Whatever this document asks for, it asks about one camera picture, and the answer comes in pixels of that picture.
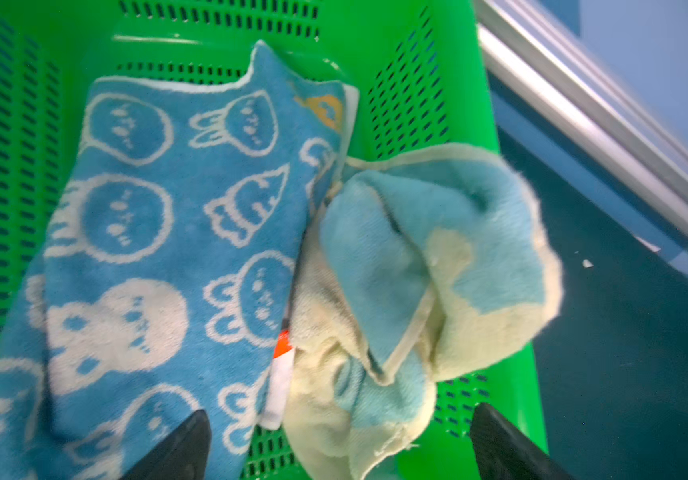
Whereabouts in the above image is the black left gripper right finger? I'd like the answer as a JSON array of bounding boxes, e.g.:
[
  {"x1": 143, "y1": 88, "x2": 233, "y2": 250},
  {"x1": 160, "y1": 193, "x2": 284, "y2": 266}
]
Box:
[{"x1": 469, "y1": 403, "x2": 573, "y2": 480}]

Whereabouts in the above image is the green plastic basket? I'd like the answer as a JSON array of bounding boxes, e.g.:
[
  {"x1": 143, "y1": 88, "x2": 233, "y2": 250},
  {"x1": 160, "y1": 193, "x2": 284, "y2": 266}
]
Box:
[{"x1": 0, "y1": 0, "x2": 549, "y2": 480}]

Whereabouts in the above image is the teal yellow patterned towel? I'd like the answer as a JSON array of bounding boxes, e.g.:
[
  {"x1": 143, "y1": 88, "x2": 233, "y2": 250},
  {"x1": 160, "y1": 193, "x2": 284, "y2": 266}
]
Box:
[{"x1": 283, "y1": 143, "x2": 563, "y2": 479}]

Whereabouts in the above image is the blue bunny print towel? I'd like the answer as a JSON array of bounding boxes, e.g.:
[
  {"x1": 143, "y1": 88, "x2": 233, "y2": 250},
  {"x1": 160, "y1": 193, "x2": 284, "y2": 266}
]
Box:
[{"x1": 0, "y1": 42, "x2": 359, "y2": 479}]

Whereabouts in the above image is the horizontal aluminium frame bar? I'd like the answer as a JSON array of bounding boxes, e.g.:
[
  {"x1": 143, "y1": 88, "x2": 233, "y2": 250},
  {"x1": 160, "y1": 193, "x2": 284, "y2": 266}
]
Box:
[{"x1": 474, "y1": 1, "x2": 688, "y2": 237}]

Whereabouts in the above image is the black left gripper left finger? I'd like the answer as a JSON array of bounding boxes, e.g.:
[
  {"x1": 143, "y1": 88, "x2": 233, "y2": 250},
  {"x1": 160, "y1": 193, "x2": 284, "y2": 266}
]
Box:
[{"x1": 121, "y1": 409, "x2": 211, "y2": 480}]

